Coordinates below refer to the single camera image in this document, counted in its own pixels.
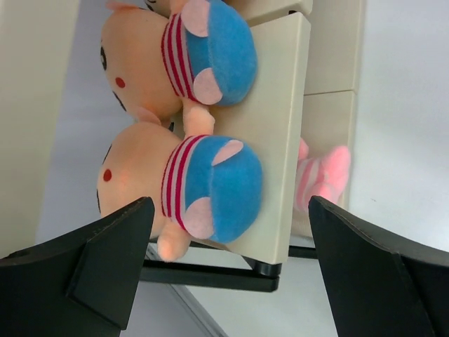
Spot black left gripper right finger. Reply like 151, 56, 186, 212
309, 197, 448, 336

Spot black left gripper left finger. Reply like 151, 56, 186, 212
1, 197, 154, 336

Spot peach doll blue pants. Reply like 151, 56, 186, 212
100, 1, 258, 136
97, 122, 262, 262
144, 0, 187, 18

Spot pink striped plush bottom shelf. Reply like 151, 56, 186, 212
293, 139, 351, 212

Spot beige three-tier shelf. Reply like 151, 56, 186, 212
0, 0, 366, 293

